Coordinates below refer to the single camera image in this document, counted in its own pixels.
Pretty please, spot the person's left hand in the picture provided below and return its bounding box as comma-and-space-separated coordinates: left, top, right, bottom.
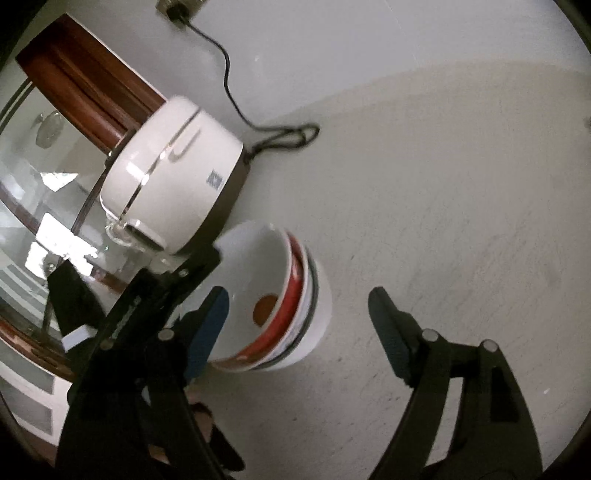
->
185, 390, 245, 472

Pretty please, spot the glass door panel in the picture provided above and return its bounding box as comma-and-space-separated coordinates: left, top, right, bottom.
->
0, 60, 153, 370

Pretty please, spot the black power cable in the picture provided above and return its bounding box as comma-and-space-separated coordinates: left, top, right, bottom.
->
182, 14, 320, 160

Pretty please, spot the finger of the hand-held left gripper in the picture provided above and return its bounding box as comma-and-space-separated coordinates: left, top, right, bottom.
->
161, 246, 222, 326

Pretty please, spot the brown wooden door frame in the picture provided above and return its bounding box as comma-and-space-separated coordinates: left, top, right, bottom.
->
15, 13, 168, 160

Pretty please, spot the large white bowl green rim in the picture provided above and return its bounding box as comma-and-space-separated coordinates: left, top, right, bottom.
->
249, 240, 333, 372

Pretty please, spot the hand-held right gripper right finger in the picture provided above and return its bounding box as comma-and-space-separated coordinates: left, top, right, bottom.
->
368, 286, 544, 480

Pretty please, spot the wall socket panel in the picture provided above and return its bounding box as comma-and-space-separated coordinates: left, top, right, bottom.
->
154, 0, 208, 14

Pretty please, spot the white bowl red band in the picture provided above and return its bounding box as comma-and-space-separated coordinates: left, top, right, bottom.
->
210, 220, 309, 372

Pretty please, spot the white rice cooker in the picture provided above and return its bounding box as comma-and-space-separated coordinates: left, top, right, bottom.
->
99, 95, 252, 257

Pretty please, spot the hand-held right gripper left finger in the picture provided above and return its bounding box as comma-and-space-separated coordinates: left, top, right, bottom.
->
56, 285, 230, 480

